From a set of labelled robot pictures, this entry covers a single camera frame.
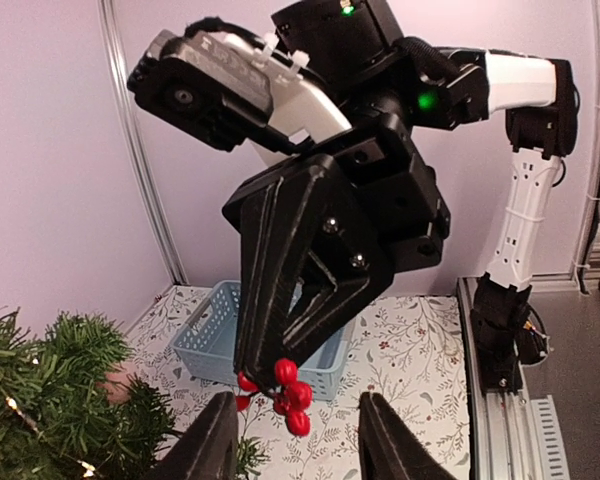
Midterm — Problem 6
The small green christmas tree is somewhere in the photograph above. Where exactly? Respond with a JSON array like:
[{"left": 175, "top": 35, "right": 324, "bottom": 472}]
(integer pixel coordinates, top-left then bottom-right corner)
[{"left": 0, "top": 202, "right": 271, "bottom": 480}]

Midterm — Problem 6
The right aluminium frame post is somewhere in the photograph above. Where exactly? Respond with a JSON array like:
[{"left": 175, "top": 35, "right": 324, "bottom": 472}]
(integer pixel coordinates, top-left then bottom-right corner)
[{"left": 97, "top": 0, "right": 189, "bottom": 285}]

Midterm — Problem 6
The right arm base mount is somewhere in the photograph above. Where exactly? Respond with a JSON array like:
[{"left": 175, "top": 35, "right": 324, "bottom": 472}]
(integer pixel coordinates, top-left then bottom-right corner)
[{"left": 470, "top": 273, "right": 550, "bottom": 393}]

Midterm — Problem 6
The floral patterned table mat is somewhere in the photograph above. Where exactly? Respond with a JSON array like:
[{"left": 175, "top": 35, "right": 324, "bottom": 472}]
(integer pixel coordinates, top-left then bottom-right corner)
[{"left": 127, "top": 287, "right": 470, "bottom": 479}]

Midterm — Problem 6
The aluminium front rail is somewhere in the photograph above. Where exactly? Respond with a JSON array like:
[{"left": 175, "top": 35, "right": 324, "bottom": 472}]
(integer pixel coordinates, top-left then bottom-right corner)
[{"left": 456, "top": 278, "right": 571, "bottom": 479}]

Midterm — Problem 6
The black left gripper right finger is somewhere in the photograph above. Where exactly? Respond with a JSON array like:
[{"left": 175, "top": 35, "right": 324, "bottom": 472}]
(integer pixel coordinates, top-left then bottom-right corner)
[{"left": 358, "top": 392, "right": 454, "bottom": 480}]

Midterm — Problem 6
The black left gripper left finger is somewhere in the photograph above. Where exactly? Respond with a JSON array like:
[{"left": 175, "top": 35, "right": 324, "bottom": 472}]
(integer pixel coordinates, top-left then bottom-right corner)
[{"left": 152, "top": 392, "right": 238, "bottom": 480}]

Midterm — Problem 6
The red berry twig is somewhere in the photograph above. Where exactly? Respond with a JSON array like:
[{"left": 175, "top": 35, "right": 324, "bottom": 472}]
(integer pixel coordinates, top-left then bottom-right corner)
[{"left": 235, "top": 358, "right": 313, "bottom": 437}]

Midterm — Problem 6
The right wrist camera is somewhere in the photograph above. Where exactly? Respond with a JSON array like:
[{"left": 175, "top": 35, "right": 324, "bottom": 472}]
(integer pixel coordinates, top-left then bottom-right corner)
[{"left": 126, "top": 17, "right": 351, "bottom": 164}]

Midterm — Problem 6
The light blue plastic basket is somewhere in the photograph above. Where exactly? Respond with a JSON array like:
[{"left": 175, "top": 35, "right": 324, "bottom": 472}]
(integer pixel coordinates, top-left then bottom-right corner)
[{"left": 172, "top": 279, "right": 357, "bottom": 404}]

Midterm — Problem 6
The pink pompom ornament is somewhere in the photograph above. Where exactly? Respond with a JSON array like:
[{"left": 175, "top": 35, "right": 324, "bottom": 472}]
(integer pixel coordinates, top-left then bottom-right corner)
[{"left": 98, "top": 362, "right": 136, "bottom": 405}]

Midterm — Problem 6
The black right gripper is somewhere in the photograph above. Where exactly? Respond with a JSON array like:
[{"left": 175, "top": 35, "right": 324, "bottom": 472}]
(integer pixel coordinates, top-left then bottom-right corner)
[{"left": 222, "top": 114, "right": 450, "bottom": 388}]

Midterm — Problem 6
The fairy light string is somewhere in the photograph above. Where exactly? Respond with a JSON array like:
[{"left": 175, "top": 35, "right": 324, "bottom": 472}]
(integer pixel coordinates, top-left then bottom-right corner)
[{"left": 2, "top": 357, "right": 99, "bottom": 479}]

